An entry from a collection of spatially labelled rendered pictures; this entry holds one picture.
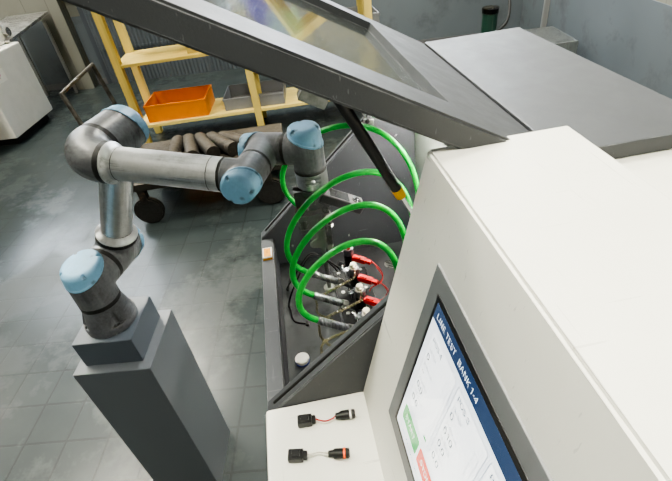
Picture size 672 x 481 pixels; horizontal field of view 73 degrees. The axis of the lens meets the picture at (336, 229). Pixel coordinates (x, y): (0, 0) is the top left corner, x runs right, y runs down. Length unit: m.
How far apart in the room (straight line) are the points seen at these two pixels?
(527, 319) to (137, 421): 1.48
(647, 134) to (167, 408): 1.48
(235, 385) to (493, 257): 1.98
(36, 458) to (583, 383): 2.43
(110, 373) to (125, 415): 0.23
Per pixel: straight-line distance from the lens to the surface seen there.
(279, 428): 1.05
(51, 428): 2.68
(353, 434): 1.01
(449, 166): 0.65
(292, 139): 1.00
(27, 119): 6.29
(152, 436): 1.84
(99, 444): 2.49
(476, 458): 0.59
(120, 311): 1.48
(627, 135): 0.89
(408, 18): 6.75
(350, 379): 1.03
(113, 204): 1.35
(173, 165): 1.00
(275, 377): 1.15
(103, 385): 1.63
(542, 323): 0.45
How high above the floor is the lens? 1.87
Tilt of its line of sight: 37 degrees down
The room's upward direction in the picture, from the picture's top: 8 degrees counter-clockwise
